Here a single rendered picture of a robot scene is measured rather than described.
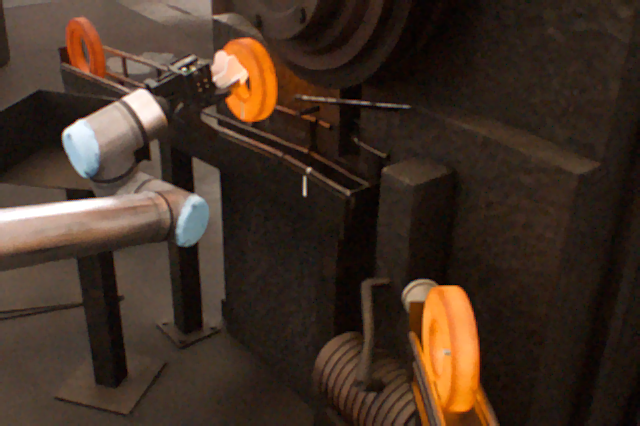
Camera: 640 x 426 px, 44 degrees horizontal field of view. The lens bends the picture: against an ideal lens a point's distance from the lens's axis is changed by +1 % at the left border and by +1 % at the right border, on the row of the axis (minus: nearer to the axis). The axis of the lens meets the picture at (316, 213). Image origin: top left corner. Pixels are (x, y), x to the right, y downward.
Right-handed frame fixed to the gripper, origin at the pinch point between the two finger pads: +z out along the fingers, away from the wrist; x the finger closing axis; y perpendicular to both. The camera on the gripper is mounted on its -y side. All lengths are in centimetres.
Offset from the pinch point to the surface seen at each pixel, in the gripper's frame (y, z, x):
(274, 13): 18.5, -3.5, -21.4
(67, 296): -75, -41, 70
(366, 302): -23, -14, -45
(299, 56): 8.8, 0.0, -20.0
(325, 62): 9.5, 0.2, -27.0
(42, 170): -15, -37, 32
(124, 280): -80, -25, 67
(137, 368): -75, -40, 28
